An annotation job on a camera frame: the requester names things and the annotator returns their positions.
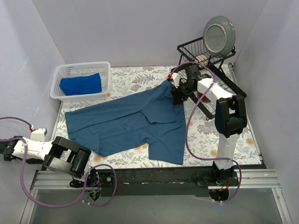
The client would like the black wire dish rack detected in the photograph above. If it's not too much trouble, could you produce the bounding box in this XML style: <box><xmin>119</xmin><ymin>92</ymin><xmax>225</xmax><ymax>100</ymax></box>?
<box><xmin>170</xmin><ymin>36</ymin><xmax>247</xmax><ymax>121</ymax></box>

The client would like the red bowl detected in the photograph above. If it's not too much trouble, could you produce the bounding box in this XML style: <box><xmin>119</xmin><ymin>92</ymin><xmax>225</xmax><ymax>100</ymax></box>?
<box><xmin>197</xmin><ymin>92</ymin><xmax>210</xmax><ymax>102</ymax></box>

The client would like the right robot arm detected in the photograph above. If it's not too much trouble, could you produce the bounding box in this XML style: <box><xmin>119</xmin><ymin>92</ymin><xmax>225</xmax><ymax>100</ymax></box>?
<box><xmin>168</xmin><ymin>62</ymin><xmax>247</xmax><ymax>186</ymax></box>

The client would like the bright blue t shirt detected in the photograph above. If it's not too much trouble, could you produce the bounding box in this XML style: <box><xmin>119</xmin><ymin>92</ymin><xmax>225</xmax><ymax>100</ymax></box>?
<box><xmin>60</xmin><ymin>73</ymin><xmax>102</xmax><ymax>96</ymax></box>

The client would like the aluminium frame rail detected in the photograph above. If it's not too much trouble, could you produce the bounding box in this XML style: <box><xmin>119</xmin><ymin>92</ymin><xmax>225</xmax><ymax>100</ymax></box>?
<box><xmin>30</xmin><ymin>169</ymin><xmax>281</xmax><ymax>189</ymax></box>

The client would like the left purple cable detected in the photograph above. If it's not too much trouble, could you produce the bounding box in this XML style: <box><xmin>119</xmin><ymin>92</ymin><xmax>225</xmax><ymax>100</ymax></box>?
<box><xmin>0</xmin><ymin>116</ymin><xmax>118</xmax><ymax>209</ymax></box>

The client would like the teal blue t shirt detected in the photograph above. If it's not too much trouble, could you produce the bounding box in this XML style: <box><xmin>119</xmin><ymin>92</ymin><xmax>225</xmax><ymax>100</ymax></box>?
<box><xmin>65</xmin><ymin>81</ymin><xmax>186</xmax><ymax>165</ymax></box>

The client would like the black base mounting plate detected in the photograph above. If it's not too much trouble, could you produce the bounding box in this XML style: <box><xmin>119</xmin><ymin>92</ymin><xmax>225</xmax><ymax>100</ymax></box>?
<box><xmin>69</xmin><ymin>167</ymin><xmax>240</xmax><ymax>197</ymax></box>

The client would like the white plastic basket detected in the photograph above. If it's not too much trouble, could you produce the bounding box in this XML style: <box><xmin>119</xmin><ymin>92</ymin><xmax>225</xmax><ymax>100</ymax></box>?
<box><xmin>50</xmin><ymin>62</ymin><xmax>111</xmax><ymax>102</ymax></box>

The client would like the grey green plate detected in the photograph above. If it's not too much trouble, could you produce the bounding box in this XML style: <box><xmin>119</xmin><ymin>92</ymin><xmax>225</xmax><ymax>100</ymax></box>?
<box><xmin>203</xmin><ymin>16</ymin><xmax>235</xmax><ymax>58</ymax></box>

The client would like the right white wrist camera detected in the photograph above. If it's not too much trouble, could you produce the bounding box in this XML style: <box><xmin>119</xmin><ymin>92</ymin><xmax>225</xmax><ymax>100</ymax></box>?
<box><xmin>167</xmin><ymin>73</ymin><xmax>180</xmax><ymax>88</ymax></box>

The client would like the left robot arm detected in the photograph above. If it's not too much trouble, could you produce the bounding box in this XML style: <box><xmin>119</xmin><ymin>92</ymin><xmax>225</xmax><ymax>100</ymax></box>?
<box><xmin>0</xmin><ymin>136</ymin><xmax>100</xmax><ymax>188</ymax></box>

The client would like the cream ceramic cup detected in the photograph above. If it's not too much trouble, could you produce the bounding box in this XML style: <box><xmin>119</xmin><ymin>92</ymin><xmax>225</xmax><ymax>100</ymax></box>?
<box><xmin>195</xmin><ymin>54</ymin><xmax>209</xmax><ymax>65</ymax></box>

